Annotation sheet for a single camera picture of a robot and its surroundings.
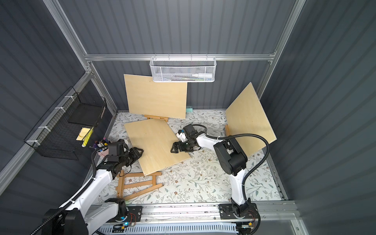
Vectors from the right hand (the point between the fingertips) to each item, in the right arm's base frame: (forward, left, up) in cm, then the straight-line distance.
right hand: (178, 151), depth 94 cm
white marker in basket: (+38, -16, +31) cm, 52 cm away
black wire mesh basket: (-4, +55, +26) cm, 61 cm away
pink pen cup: (-6, +43, +7) cm, 44 cm away
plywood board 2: (+9, +16, +1) cm, 18 cm away
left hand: (-5, +19, +8) cm, 21 cm away
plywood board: (+34, +23, +16) cm, 44 cm away
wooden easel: (-23, +30, +1) cm, 37 cm away
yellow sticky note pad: (-3, +47, +23) cm, 53 cm away
